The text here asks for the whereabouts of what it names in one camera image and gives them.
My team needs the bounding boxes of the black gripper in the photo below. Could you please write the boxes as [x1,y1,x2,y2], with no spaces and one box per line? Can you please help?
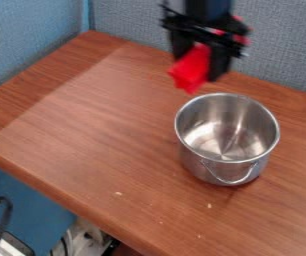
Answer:
[160,0,250,82]

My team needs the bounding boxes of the red plastic block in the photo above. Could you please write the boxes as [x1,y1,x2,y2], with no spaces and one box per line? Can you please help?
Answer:
[166,14,253,96]

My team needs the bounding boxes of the white items under table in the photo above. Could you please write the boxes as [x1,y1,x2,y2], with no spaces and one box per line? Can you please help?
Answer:
[47,218,113,256]

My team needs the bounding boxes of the metal pot with handle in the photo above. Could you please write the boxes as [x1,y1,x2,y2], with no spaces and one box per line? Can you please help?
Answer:
[173,92,280,186]

